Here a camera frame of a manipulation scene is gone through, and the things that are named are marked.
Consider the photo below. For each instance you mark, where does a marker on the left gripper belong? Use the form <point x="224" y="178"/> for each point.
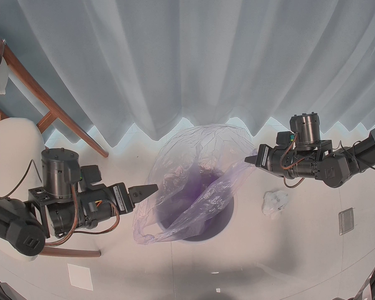
<point x="100" y="208"/>

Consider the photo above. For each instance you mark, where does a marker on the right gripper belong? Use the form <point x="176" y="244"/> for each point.
<point x="278" y="162"/>

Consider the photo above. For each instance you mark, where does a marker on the white wrapper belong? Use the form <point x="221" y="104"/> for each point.
<point x="275" y="203"/>

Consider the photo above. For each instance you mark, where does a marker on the purple plastic bag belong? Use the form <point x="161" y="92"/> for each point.
<point x="181" y="155"/>

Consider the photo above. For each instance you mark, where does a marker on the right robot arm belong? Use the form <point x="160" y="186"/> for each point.
<point x="334" y="170"/>

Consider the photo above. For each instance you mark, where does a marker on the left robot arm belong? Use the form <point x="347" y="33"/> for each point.
<point x="15" y="223"/>

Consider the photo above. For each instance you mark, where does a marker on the white trash bin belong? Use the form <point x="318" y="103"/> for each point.
<point x="206" y="240"/>

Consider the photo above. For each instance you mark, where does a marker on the white cushioned wooden chair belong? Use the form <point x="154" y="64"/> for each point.
<point x="15" y="155"/>

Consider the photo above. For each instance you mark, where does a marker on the pale blue curtain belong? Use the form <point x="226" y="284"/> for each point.
<point x="190" y="42"/>

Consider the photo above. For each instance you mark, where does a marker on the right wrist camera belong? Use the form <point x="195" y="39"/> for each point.
<point x="282" y="139"/>

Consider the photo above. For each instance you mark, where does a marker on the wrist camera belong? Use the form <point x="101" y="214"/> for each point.
<point x="90" y="175"/>
<point x="282" y="139"/>

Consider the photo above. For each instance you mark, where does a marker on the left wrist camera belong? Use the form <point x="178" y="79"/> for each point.
<point x="90" y="175"/>

